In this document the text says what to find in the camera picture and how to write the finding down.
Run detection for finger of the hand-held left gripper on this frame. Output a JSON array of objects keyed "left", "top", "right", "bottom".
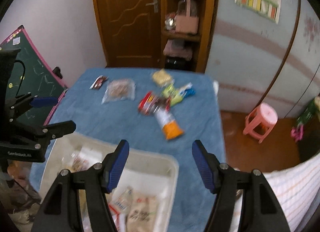
[
  {"left": 11, "top": 93, "right": 58, "bottom": 120},
  {"left": 35, "top": 121, "right": 77, "bottom": 149}
]

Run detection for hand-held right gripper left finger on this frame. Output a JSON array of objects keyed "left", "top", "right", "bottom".
[{"left": 31, "top": 139, "right": 130, "bottom": 232}]

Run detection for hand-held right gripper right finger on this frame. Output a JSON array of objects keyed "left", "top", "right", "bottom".
[{"left": 192, "top": 140, "right": 292, "bottom": 232}]

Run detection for white plastic tray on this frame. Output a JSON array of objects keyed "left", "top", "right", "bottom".
[{"left": 39, "top": 132, "right": 180, "bottom": 232}]

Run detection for white packet with brown label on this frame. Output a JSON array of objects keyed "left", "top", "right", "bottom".
[{"left": 111, "top": 187, "right": 133, "bottom": 214}]

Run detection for large red and white packet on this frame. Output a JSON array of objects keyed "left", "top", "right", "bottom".
[{"left": 71, "top": 151, "right": 90, "bottom": 171}]

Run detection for beige cracker packet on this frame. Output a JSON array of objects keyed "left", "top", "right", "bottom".
[{"left": 126, "top": 196, "right": 160, "bottom": 232}]

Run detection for orange and white snack packet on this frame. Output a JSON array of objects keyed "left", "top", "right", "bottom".
[{"left": 154, "top": 109, "right": 185, "bottom": 140}]

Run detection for brown snowflake snack packet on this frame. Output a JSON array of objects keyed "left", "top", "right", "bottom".
[{"left": 89, "top": 75, "right": 108, "bottom": 90}]

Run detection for clear pack of nuts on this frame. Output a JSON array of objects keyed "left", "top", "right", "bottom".
[{"left": 101, "top": 79, "right": 137, "bottom": 105}]

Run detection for dark red snack packet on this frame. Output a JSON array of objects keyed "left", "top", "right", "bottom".
[{"left": 154, "top": 97, "right": 173, "bottom": 113}]

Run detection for blue and white snack packet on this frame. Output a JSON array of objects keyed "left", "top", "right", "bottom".
[{"left": 179, "top": 83, "right": 196, "bottom": 98}]

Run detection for green snack packet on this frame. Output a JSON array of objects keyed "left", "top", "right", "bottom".
[{"left": 162, "top": 84, "right": 184, "bottom": 106}]

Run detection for clear pack of yellow puffs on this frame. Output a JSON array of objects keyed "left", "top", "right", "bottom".
[{"left": 152, "top": 69, "right": 174, "bottom": 87}]

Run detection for pink framed chalkboard easel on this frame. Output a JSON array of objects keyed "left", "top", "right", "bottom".
[{"left": 0, "top": 25, "right": 68, "bottom": 126}]

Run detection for pink plastic stool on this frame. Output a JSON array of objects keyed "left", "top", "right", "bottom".
[{"left": 243, "top": 102, "right": 278, "bottom": 144}]

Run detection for checkered blanket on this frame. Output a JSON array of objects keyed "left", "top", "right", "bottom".
[{"left": 230, "top": 152, "right": 320, "bottom": 232}]

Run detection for pink toy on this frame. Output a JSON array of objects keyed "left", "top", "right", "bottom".
[{"left": 290, "top": 125, "right": 305, "bottom": 142}]

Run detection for wooden door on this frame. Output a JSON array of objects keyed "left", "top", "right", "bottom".
[{"left": 90, "top": 0, "right": 165, "bottom": 68}]

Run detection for black suitcase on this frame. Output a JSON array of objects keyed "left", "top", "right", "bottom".
[{"left": 165, "top": 57, "right": 194, "bottom": 71}]

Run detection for dark wooden cabinet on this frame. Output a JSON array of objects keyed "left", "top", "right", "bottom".
[{"left": 297, "top": 112, "right": 320, "bottom": 165}]

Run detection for floral sliding wardrobe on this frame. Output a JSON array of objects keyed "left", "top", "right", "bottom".
[{"left": 205, "top": 0, "right": 320, "bottom": 120}]

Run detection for green bag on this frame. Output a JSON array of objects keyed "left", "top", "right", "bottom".
[{"left": 296, "top": 96, "right": 320, "bottom": 126}]

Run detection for folded pink cloths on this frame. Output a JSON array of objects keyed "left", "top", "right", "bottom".
[{"left": 163, "top": 39, "right": 193, "bottom": 60}]

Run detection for pink basket bag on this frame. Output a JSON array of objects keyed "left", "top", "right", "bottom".
[{"left": 175, "top": 0, "right": 200, "bottom": 34}]

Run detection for wooden corner shelf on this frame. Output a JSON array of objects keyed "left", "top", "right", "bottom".
[{"left": 160, "top": 0, "right": 220, "bottom": 73}]

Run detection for shiny foil wrappers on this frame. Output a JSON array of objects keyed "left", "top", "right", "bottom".
[{"left": 164, "top": 13, "right": 177, "bottom": 31}]

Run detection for black cable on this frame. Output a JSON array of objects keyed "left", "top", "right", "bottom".
[{"left": 14, "top": 60, "right": 26, "bottom": 97}]

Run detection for metal door handle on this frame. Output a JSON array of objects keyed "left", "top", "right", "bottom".
[{"left": 145, "top": 0, "right": 160, "bottom": 13}]

